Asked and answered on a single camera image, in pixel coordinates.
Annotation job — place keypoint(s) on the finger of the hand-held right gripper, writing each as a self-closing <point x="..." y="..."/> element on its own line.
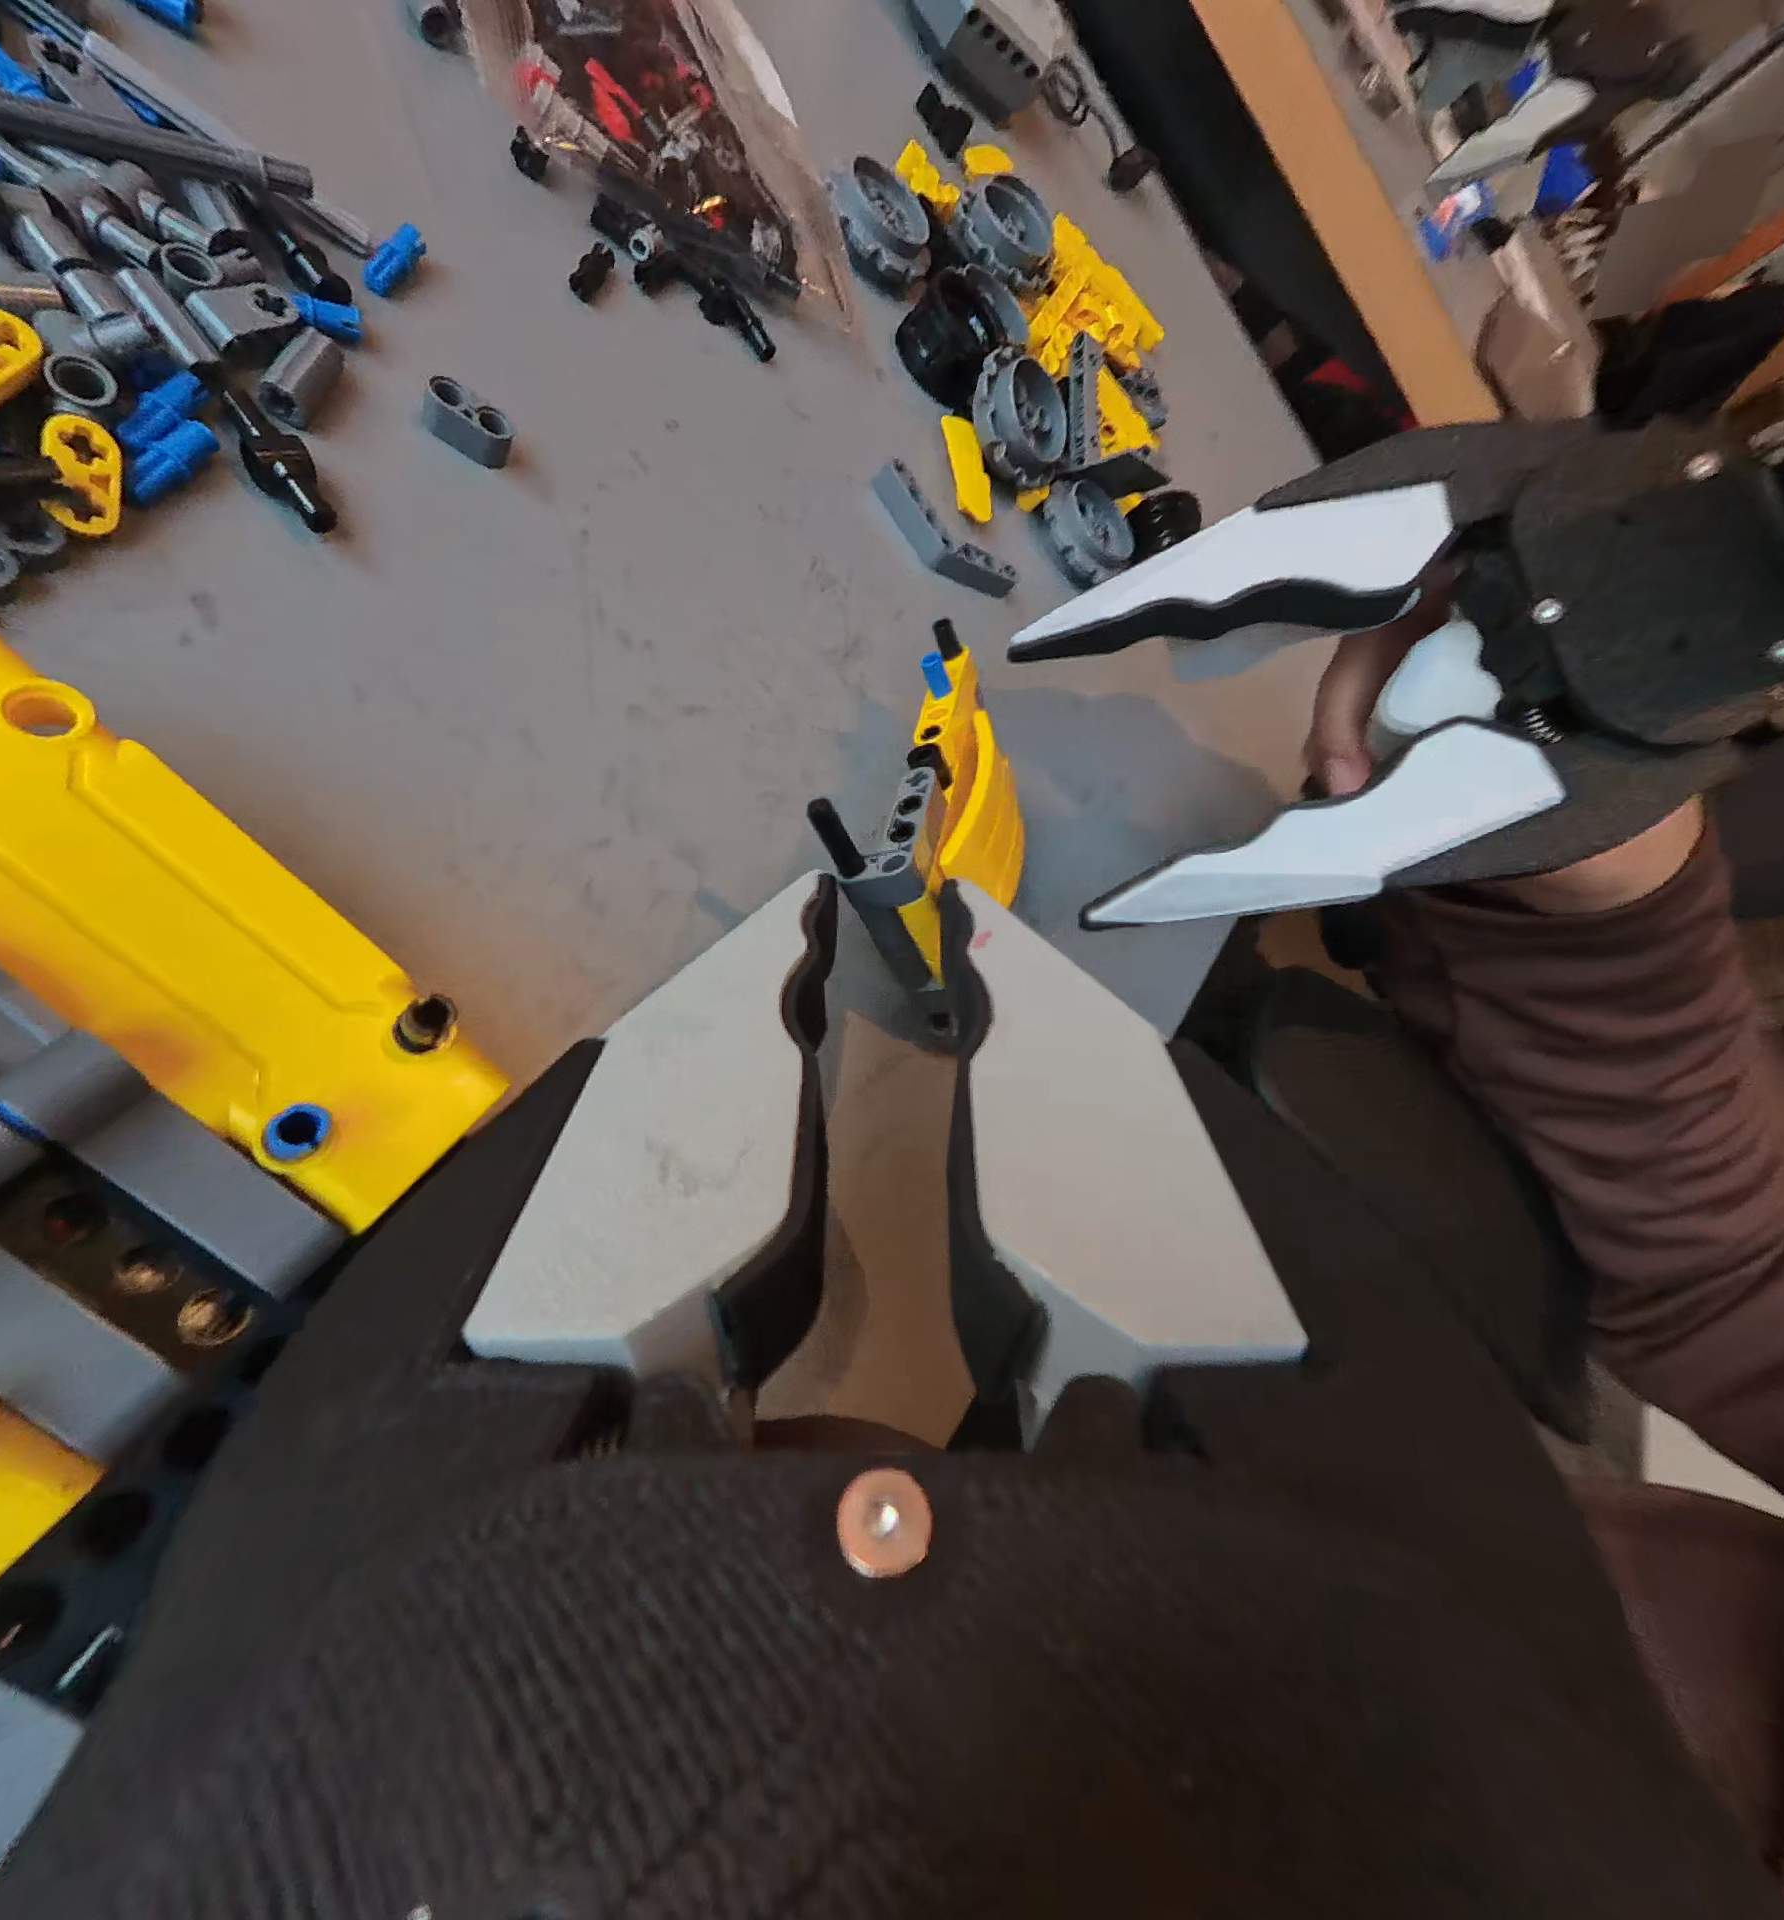
<point x="1403" y="818"/>
<point x="1314" y="548"/>

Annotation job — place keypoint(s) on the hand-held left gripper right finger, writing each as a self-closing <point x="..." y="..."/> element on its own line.
<point x="1116" y="1201"/>

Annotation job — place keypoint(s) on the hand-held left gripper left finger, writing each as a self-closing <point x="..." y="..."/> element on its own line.
<point x="667" y="1185"/>

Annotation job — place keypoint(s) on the small yellow grey brick assembly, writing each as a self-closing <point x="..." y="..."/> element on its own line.
<point x="983" y="810"/>

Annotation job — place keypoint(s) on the person's right hand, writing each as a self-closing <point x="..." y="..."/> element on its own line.
<point x="1334" y="735"/>

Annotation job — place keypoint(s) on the pile of wheels and yellow parts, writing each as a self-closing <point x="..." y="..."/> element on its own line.
<point x="1020" y="404"/>

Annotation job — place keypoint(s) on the yellow curved panel piece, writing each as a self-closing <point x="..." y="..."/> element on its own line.
<point x="968" y="473"/>

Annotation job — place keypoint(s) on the grey L-shaped beam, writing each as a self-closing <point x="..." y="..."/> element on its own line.
<point x="938" y="534"/>

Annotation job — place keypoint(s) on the grey toy motor unit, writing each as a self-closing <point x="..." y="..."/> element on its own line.
<point x="983" y="54"/>

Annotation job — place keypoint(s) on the yellow black brick chassis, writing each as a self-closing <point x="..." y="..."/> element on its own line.
<point x="157" y="854"/>

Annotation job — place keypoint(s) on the cluster of scattered black pins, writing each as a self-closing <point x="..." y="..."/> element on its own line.
<point x="735" y="324"/>

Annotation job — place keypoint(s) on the black connector pin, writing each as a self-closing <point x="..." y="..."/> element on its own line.
<point x="594" y="271"/>

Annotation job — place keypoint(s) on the grey double-hole connector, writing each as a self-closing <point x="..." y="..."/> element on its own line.
<point x="468" y="423"/>

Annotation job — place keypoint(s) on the clear bag of dark parts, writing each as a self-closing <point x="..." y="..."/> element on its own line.
<point x="653" y="106"/>

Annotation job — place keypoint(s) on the blue connector pin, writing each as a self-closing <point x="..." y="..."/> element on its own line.
<point x="396" y="259"/>

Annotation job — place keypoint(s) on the pile of small connector parts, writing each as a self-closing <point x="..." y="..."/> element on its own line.
<point x="111" y="256"/>

